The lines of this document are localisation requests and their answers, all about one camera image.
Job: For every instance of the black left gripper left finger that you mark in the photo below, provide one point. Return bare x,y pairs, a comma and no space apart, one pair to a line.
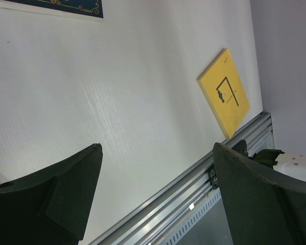
51,205

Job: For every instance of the yellow hangman book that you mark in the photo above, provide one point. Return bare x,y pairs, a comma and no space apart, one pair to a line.
221,84

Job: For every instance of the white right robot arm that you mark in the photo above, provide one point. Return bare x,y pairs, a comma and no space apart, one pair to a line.
284,162

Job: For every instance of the dark blue Nineteen Eighty-Four book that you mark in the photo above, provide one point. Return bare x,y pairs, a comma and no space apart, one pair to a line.
77,9

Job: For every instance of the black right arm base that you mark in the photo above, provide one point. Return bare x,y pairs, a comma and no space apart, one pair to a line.
229,163

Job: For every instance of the aluminium mounting rail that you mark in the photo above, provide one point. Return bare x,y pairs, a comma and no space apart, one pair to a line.
172,212

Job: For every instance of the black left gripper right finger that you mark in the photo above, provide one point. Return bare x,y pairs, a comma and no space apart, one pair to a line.
265,207

